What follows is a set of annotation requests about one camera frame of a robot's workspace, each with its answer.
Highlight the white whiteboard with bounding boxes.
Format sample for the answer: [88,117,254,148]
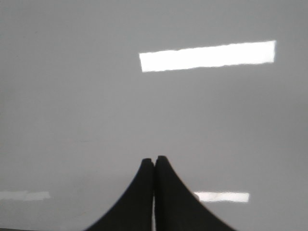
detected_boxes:
[0,0,308,231]

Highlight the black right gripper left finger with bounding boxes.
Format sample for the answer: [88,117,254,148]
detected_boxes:
[87,158,154,231]

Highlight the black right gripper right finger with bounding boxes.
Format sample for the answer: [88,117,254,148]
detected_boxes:
[154,156,234,231]

